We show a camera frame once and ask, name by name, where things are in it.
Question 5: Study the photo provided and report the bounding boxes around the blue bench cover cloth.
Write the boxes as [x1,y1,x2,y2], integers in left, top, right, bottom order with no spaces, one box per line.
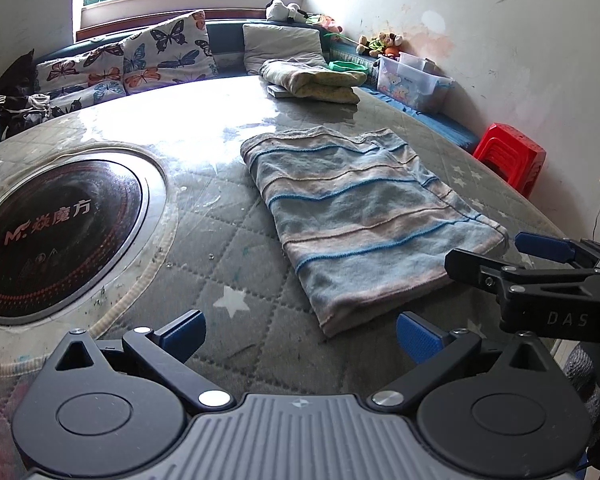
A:
[362,86,480,154]

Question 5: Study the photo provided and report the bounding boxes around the green plastic basin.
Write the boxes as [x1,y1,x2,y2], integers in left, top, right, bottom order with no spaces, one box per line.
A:
[328,60,368,74]

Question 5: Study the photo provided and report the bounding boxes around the black round induction cooktop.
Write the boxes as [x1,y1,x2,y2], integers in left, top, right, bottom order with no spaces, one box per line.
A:
[0,150,166,326]

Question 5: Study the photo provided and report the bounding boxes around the grey star quilted table cover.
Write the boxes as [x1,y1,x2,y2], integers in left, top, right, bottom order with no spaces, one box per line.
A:
[0,74,566,480]

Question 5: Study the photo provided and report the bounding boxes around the black bag on bench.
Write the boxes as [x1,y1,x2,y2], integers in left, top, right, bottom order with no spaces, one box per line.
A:
[0,50,50,142]

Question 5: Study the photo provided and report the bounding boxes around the butterfly print pillow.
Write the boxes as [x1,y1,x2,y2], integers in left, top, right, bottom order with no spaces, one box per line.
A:
[121,10,219,94]
[34,44,126,116]

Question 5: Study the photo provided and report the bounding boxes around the white plush toy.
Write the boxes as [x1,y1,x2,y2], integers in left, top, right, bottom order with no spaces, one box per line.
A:
[264,0,309,24]

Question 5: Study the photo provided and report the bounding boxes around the red plastic stool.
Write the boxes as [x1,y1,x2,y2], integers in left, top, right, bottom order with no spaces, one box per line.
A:
[474,122,546,198]

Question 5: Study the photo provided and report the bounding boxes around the grey plain pillow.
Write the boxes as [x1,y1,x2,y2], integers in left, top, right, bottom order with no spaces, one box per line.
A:
[242,24,327,75]

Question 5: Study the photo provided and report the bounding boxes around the folded yellow green blanket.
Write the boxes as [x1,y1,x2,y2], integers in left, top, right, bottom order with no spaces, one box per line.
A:
[259,60,367,105]

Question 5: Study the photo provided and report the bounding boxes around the striped blue beige shirt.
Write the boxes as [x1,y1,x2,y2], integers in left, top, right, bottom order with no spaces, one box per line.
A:
[240,127,508,337]

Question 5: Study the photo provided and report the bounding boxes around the clear plastic storage box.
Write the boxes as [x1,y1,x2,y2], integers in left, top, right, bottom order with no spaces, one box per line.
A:
[377,56,454,114]

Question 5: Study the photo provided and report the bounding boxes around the brown plush toys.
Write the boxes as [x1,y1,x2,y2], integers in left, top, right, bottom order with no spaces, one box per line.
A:
[356,32,403,58]

